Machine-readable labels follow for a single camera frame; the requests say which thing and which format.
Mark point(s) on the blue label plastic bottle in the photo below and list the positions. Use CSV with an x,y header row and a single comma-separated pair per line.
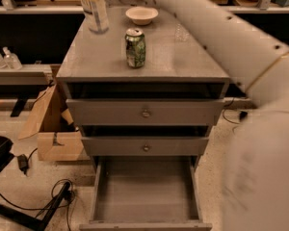
x,y
96,15

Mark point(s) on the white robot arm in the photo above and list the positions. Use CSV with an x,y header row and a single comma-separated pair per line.
x,y
256,171

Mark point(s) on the clear sanitizer bottle right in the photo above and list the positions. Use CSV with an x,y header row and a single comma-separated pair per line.
x,y
11,59

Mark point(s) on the grey wooden drawer cabinet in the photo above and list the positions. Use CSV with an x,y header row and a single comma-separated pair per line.
x,y
175,69

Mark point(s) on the grey top drawer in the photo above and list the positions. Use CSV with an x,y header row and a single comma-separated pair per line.
x,y
100,112

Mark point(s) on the grey middle drawer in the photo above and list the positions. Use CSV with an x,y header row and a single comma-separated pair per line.
x,y
144,146

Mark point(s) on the grey open bottom drawer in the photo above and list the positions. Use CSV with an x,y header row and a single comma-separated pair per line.
x,y
145,194

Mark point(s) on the white paper bowl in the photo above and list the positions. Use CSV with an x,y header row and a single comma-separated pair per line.
x,y
141,15

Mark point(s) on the green soda can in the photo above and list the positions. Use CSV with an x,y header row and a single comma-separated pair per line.
x,y
135,47

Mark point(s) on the brown cardboard box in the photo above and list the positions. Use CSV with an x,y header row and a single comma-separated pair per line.
x,y
49,120

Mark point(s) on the black power adapter left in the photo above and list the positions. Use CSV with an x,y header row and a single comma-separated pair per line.
x,y
23,163

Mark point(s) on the black power adapter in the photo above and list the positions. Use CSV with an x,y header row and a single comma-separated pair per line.
x,y
243,115
23,163

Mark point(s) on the black power adapter right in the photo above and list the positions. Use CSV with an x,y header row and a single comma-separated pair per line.
x,y
243,115

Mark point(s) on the black metal stand base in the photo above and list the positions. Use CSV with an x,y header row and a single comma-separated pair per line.
x,y
37,219

